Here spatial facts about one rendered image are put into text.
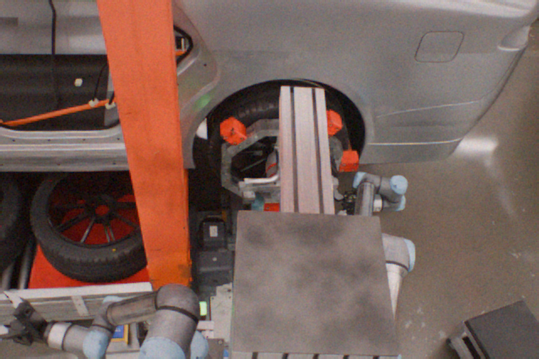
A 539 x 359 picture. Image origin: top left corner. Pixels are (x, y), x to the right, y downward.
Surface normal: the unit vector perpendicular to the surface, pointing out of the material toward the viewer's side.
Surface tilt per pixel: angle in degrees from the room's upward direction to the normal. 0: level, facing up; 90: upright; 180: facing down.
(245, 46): 90
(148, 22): 90
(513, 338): 0
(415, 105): 90
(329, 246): 0
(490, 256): 0
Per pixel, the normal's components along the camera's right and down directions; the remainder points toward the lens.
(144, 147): 0.11, 0.80
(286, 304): 0.08, -0.59
